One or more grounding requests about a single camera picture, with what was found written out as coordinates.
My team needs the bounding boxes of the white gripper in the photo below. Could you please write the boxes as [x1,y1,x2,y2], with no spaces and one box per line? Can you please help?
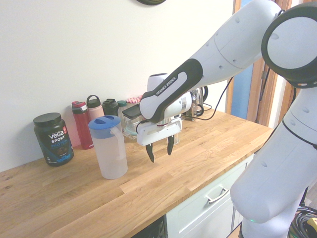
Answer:
[136,118,183,164]

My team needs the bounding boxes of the clear pitcher with blue lid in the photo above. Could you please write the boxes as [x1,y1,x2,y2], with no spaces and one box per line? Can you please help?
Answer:
[88,115,129,180]

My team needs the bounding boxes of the red water bottle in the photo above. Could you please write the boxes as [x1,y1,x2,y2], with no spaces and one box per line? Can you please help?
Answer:
[71,100,95,150]

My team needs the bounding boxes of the glass container with teal lid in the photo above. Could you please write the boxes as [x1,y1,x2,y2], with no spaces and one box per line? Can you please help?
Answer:
[123,125,138,142]

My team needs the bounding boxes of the square container with black lid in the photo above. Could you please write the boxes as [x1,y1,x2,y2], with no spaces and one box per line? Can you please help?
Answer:
[122,104,143,130]

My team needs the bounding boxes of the jar with red checkered lid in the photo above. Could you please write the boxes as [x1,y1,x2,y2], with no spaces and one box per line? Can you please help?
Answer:
[125,96,143,106]

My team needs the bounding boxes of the clear bottle with teal cap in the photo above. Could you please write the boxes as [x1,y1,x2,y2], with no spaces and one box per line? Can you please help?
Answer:
[116,100,128,129]

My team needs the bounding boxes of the black shaker bottle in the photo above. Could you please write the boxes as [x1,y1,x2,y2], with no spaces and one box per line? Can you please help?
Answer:
[102,98,119,117]

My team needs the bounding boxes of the pale green cabinet drawer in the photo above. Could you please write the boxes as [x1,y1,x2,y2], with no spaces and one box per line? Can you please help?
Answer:
[165,153,256,238]

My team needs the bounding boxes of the pink bottle with black cap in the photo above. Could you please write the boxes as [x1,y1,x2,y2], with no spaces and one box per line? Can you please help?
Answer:
[86,94,105,122]

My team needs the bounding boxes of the dark under-counter appliance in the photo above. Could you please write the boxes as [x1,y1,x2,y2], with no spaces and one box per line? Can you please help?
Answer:
[137,215,166,238]

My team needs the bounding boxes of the black Vega protein tub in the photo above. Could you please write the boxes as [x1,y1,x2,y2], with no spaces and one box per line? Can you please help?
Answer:
[33,112,75,167]

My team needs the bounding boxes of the glass kettle with black handle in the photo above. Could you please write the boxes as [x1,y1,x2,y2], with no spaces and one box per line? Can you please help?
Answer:
[190,85,210,118]

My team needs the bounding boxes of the metal drawer handle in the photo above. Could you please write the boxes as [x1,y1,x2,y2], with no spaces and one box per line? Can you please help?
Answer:
[205,185,230,204]

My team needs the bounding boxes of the thin black cable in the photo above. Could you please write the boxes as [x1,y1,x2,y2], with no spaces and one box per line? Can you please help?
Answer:
[182,76,234,122]

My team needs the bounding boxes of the wooden door frame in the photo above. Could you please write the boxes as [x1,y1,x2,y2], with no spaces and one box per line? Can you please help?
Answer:
[225,0,298,129]

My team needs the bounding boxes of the black round wall clock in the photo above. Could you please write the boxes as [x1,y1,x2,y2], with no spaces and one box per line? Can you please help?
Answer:
[135,0,167,5]

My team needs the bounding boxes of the coiled black cables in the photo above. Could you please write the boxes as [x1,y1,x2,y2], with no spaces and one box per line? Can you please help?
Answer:
[288,205,317,238]

